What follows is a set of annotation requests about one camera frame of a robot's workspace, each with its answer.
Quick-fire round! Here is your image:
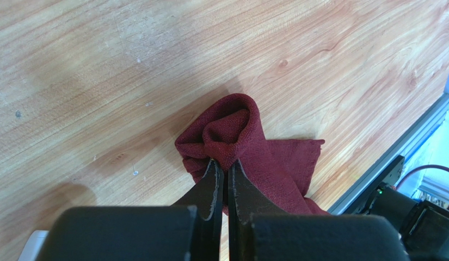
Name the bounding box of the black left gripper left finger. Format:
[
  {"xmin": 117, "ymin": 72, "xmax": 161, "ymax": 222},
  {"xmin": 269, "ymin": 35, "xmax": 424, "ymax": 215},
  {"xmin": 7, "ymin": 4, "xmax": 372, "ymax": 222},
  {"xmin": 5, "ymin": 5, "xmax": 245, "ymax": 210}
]
[{"xmin": 173, "ymin": 159, "xmax": 224, "ymax": 260}]

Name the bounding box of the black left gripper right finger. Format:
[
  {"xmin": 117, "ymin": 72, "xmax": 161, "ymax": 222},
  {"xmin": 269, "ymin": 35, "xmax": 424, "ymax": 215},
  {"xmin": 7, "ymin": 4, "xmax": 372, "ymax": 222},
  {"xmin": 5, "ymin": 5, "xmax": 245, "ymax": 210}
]
[{"xmin": 228, "ymin": 159, "xmax": 287, "ymax": 260}]

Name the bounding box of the dark red cloth napkin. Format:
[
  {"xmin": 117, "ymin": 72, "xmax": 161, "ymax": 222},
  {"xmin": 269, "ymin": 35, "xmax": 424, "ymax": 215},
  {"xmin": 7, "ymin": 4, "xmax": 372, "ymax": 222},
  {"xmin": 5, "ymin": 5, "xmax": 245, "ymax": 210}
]
[{"xmin": 175, "ymin": 94, "xmax": 324, "ymax": 215}]

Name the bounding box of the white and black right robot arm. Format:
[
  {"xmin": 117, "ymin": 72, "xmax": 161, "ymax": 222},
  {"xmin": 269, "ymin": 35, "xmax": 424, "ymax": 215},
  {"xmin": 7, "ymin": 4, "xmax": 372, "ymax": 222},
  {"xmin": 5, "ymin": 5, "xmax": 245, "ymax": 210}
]
[{"xmin": 364, "ymin": 187, "xmax": 449, "ymax": 260}]

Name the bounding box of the silver and white clothes rack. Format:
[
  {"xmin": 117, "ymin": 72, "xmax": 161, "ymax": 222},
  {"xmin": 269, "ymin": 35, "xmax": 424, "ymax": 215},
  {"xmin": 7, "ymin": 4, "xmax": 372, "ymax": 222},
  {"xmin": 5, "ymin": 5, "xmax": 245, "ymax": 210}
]
[{"xmin": 18, "ymin": 230, "xmax": 48, "ymax": 261}]

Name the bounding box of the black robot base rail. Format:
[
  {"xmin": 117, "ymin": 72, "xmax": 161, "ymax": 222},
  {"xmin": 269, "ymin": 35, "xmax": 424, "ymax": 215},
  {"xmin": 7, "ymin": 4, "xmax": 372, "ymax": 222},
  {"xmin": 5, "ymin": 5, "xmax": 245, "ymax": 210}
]
[{"xmin": 328, "ymin": 93, "xmax": 449, "ymax": 215}]

